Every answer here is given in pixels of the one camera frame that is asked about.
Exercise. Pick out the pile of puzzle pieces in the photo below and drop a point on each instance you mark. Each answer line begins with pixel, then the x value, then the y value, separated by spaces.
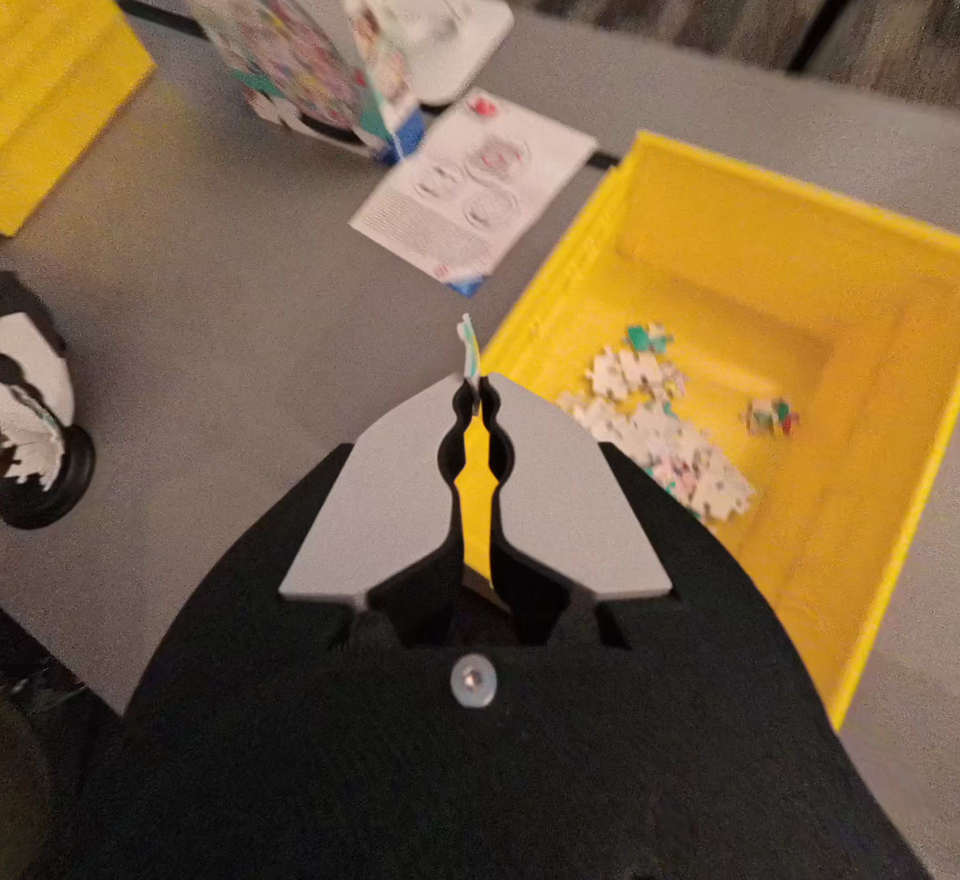
pixel 660 438

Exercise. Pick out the yellow plastic bin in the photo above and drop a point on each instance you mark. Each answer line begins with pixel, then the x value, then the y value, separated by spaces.
pixel 60 85
pixel 825 258

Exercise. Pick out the white board stand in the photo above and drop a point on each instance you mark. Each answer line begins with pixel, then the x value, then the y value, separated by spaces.
pixel 457 40

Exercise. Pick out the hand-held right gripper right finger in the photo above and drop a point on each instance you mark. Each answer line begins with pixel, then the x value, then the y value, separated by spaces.
pixel 570 513

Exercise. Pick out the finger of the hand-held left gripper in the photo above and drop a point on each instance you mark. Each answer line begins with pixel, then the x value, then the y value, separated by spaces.
pixel 45 378

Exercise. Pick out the small puzzle piece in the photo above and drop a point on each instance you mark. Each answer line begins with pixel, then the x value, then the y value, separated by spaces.
pixel 470 351

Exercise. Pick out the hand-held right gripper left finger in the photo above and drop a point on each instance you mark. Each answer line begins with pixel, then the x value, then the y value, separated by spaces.
pixel 375 513

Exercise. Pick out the red green puzzle piece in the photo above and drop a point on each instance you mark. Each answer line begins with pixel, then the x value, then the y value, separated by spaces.
pixel 771 417

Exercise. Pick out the teal puzzle piece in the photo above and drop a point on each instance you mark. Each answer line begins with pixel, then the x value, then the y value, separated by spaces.
pixel 646 339

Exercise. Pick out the colourful puzzle box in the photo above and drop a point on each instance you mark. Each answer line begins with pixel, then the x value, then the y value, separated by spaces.
pixel 300 33

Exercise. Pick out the white instruction leaflet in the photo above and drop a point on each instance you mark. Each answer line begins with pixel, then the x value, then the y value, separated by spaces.
pixel 465 205

